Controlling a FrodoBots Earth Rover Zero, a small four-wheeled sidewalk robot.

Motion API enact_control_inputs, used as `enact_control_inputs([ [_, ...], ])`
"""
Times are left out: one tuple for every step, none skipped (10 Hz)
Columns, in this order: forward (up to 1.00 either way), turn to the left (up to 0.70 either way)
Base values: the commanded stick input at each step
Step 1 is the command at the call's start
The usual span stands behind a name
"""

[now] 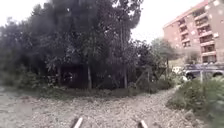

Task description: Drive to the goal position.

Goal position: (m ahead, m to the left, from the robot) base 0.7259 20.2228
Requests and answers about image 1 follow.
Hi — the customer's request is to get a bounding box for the clump of dark trees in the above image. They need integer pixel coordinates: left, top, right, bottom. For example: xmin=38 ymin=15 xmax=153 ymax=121
xmin=0 ymin=0 xmax=158 ymax=91

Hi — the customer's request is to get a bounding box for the leaf-covered dirt path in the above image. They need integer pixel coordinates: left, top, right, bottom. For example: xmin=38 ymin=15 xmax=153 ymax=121
xmin=0 ymin=87 xmax=209 ymax=128

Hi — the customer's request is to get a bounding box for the small green tree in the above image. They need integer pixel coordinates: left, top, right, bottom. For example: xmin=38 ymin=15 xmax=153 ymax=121
xmin=149 ymin=37 xmax=181 ymax=79

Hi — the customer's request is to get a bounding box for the robot's own part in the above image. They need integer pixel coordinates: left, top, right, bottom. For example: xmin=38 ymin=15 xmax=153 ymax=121
xmin=139 ymin=119 xmax=149 ymax=128
xmin=72 ymin=116 xmax=84 ymax=128

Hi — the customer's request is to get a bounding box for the low green undergrowth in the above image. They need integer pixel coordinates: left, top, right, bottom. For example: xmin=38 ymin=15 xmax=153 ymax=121
xmin=0 ymin=71 xmax=181 ymax=98

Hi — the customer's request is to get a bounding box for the dark parked car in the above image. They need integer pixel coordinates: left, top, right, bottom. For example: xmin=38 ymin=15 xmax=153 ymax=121
xmin=183 ymin=63 xmax=224 ymax=81

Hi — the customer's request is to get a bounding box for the green bush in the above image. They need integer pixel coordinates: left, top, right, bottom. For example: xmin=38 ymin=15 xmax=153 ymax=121
xmin=166 ymin=77 xmax=224 ymax=128

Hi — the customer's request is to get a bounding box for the red brick apartment building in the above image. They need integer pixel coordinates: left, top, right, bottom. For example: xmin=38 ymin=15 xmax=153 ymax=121
xmin=162 ymin=0 xmax=224 ymax=65

